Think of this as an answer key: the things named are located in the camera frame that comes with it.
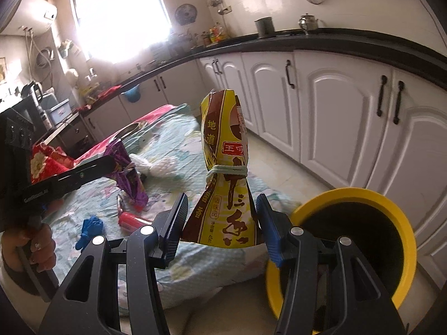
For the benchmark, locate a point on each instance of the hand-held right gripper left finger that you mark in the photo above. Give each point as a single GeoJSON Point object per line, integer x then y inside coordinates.
{"type": "Point", "coordinates": [174, 223]}

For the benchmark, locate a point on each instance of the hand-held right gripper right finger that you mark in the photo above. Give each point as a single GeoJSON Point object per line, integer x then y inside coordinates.
{"type": "Point", "coordinates": [274, 230]}

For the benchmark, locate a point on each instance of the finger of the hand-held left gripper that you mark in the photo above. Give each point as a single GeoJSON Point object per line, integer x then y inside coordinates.
{"type": "Point", "coordinates": [80, 176]}
{"type": "Point", "coordinates": [131, 175]}

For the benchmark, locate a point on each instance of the purple snack wrapper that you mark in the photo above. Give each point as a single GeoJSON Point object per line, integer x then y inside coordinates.
{"type": "Point", "coordinates": [134, 192]}

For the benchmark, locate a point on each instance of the yellow trash bin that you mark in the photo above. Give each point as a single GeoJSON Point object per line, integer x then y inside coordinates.
{"type": "Point", "coordinates": [349, 193]}

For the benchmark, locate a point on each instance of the yellow brown seasoning packet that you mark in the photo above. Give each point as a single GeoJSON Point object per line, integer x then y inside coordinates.
{"type": "Point", "coordinates": [223, 129]}

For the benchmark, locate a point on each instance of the person's left forearm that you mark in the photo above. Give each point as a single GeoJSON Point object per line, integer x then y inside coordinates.
{"type": "Point", "coordinates": [14, 282]}

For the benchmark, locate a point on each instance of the person's left hand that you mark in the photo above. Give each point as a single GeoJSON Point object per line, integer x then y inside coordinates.
{"type": "Point", "coordinates": [43, 247]}

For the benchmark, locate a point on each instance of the white plastic bag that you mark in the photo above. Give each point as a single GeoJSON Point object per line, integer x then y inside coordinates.
{"type": "Point", "coordinates": [157, 169]}

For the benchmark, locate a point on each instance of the red cylindrical tube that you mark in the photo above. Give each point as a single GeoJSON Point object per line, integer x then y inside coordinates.
{"type": "Point", "coordinates": [134, 221]}

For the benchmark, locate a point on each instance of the steel basin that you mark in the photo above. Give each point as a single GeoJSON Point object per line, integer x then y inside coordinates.
{"type": "Point", "coordinates": [131, 129]}

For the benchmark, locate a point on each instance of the blue glove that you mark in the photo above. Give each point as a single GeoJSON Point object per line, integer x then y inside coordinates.
{"type": "Point", "coordinates": [90, 228]}

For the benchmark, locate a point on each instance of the cartoon printed blanket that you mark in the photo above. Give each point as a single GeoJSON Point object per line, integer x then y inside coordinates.
{"type": "Point", "coordinates": [174, 139]}

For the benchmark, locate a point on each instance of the white storage box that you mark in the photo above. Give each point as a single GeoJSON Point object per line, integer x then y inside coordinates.
{"type": "Point", "coordinates": [57, 111]}

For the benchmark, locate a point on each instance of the blue plastic basin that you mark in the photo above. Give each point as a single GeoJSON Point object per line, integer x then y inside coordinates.
{"type": "Point", "coordinates": [132, 94]}

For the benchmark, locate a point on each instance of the white lower cabinets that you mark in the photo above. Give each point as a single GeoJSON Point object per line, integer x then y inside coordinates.
{"type": "Point", "coordinates": [335, 111]}

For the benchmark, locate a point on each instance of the white water heater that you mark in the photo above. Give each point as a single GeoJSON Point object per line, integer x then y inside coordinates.
{"type": "Point", "coordinates": [38, 12]}

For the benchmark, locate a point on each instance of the kitchen window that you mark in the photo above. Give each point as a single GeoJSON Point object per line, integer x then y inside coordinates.
{"type": "Point", "coordinates": [118, 17]}

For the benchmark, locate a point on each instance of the row of condiment bottles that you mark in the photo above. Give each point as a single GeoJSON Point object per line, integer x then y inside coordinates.
{"type": "Point", "coordinates": [216, 35]}

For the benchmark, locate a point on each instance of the black kitchen countertop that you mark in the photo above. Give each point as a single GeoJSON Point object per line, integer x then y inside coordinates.
{"type": "Point", "coordinates": [314, 40]}

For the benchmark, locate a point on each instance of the hanging kitchen tools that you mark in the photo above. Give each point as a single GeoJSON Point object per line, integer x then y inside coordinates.
{"type": "Point", "coordinates": [218, 0]}

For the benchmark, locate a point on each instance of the dark metal cup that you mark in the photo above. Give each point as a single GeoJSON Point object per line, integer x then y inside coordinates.
{"type": "Point", "coordinates": [264, 28]}

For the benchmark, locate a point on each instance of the steel teapot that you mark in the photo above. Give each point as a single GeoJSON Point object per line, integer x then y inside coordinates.
{"type": "Point", "coordinates": [309, 24]}

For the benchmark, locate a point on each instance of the wall exhaust fan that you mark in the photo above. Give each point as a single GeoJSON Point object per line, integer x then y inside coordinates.
{"type": "Point", "coordinates": [185, 14]}

